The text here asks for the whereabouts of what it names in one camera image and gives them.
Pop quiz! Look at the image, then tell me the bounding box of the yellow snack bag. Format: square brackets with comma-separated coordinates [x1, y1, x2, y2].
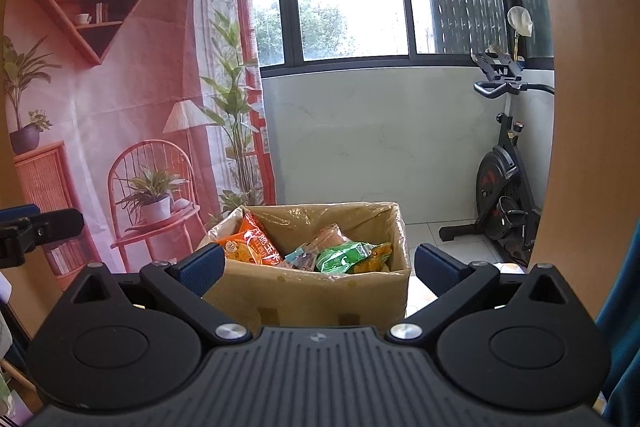
[357, 242, 393, 274]

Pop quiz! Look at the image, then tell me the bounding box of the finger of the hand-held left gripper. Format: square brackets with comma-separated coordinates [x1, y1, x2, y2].
[0, 204, 41, 223]
[0, 208, 84, 269]

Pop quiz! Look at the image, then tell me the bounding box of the orange snack bag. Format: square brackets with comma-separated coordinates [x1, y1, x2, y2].
[215, 211, 283, 267]

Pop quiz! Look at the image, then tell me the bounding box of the white lamp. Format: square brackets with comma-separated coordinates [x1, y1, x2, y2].
[507, 6, 535, 58]

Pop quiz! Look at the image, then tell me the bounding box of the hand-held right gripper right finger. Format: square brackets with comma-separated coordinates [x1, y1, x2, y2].
[385, 243, 570, 348]

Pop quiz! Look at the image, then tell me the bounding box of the black exercise bike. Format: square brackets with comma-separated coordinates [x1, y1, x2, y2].
[440, 47, 556, 268]

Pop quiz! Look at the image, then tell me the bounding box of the blue cloth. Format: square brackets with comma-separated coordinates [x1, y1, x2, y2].
[595, 217, 640, 413]

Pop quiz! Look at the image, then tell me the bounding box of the printed backdrop cloth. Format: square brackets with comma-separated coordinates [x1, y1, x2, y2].
[0, 0, 278, 293]

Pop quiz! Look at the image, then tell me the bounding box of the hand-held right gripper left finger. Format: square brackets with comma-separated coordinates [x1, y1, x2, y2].
[72, 243, 253, 348]

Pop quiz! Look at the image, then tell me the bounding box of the green snack bag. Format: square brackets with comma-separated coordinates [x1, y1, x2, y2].
[315, 241, 373, 275]

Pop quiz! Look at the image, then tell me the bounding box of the cardboard box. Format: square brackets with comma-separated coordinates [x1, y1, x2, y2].
[197, 202, 413, 328]

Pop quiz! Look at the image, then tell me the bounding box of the clear wrapped snack packet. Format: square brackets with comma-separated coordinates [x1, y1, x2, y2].
[310, 223, 351, 253]

